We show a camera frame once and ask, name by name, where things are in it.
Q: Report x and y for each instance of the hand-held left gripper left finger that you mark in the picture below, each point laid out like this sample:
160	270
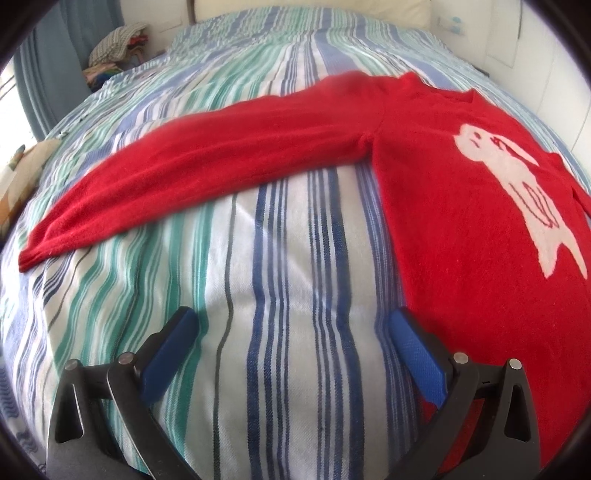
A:
168	350

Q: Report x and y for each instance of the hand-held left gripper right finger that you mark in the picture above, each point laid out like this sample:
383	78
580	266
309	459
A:
418	357

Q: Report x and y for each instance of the red sweater with white animal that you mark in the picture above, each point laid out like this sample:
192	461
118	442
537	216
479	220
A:
415	184

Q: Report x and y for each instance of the colourful stack of clothes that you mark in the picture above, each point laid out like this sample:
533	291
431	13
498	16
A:
101	74

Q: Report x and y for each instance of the striped blue green bed cover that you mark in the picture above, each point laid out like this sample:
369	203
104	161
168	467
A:
286	277

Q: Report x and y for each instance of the patterned folded cloth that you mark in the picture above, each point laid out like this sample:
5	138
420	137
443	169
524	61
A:
27	161

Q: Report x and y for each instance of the checked crumpled cloth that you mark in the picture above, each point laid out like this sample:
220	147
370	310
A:
115	44

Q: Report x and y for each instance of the blue curtain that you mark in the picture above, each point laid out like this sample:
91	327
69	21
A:
60	55

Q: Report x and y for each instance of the white wardrobe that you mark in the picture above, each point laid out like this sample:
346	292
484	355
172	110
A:
545	55

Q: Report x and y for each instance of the cream padded headboard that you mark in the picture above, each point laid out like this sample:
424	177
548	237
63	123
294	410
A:
323	9

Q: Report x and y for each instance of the blue white wall socket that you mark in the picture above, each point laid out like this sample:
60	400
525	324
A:
456	25

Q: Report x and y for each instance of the white wall switch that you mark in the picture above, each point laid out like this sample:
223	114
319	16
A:
444	23

